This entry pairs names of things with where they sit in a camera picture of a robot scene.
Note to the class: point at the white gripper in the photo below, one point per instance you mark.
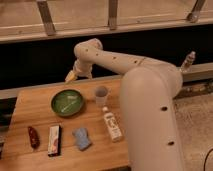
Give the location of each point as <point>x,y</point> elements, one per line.
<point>80,69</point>

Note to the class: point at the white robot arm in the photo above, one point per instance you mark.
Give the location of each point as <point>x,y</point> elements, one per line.
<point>147,89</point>

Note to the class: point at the clear plastic cup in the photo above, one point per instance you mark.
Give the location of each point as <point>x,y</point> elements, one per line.
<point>101,95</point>

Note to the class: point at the wooden table board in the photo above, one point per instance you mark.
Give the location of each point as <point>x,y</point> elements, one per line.
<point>33,109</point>

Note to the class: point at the rectangular snack box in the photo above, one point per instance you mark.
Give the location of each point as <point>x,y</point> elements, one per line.
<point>54,143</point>

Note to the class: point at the white plastic bottle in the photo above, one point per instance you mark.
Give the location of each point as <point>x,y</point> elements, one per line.
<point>112,125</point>

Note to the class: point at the metal railing post left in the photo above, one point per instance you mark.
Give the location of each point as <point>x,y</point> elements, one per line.
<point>46,17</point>

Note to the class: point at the metal railing post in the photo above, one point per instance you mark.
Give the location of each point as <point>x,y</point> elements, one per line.
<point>46,17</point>
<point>193,16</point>
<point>112,14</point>

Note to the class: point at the metal railing post middle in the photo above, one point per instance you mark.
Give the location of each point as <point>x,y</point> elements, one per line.
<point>112,14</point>

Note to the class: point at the metal railing post right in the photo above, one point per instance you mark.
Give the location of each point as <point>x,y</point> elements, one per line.
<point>193,16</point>

